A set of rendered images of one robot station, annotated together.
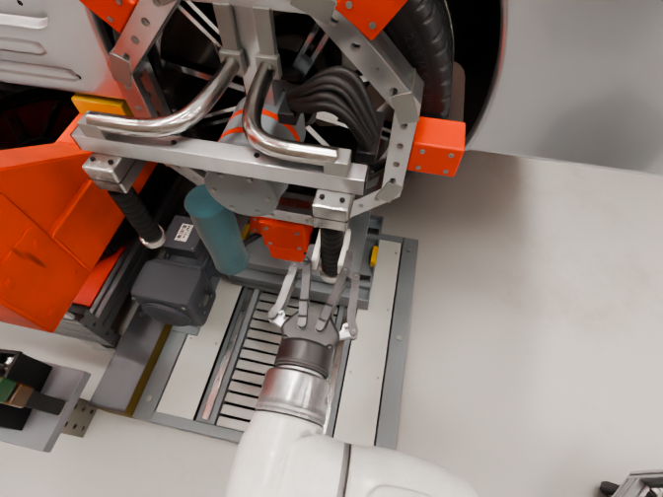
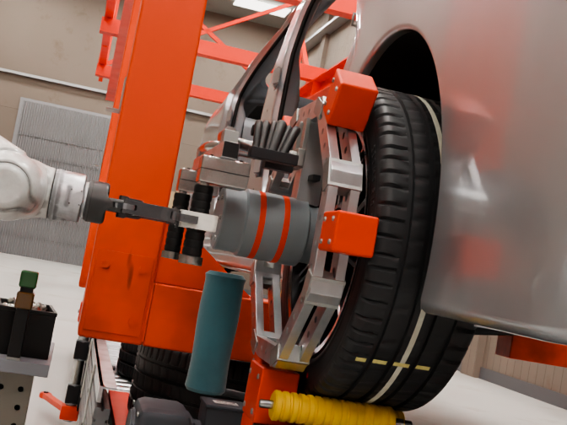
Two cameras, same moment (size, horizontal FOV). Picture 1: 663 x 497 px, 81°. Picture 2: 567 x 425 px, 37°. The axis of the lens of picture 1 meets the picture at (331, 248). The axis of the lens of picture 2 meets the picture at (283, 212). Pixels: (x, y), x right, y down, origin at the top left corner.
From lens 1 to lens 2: 1.61 m
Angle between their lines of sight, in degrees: 80
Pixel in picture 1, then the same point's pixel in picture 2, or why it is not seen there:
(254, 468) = not seen: hidden behind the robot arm
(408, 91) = (330, 157)
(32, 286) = (110, 285)
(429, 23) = (383, 136)
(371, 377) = not seen: outside the picture
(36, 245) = (140, 267)
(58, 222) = (167, 284)
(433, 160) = (327, 228)
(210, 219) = (209, 279)
